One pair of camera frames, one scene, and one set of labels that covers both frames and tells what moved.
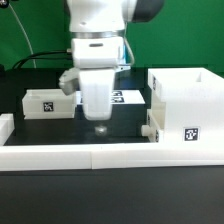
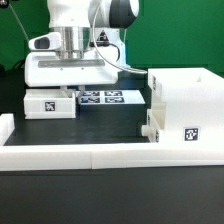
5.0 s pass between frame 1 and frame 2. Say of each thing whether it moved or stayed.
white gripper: moved
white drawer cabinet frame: stayed
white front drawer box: stayed
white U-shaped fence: stayed
